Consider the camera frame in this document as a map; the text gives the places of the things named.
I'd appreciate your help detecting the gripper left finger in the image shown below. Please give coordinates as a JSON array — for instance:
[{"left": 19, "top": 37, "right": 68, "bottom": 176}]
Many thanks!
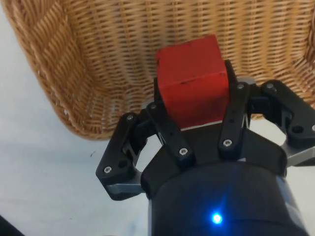
[{"left": 95, "top": 78, "right": 195, "bottom": 202}]

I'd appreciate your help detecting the wicker basket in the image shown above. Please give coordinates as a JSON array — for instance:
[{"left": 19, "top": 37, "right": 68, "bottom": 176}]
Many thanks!
[{"left": 0, "top": 0, "right": 315, "bottom": 141}]

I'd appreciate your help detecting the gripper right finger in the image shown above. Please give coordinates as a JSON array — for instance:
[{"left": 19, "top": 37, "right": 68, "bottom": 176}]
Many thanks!
[{"left": 218, "top": 59, "right": 315, "bottom": 170}]

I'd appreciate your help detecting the red cube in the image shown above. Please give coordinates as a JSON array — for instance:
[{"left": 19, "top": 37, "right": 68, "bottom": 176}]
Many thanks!
[{"left": 156, "top": 34, "right": 230, "bottom": 129}]

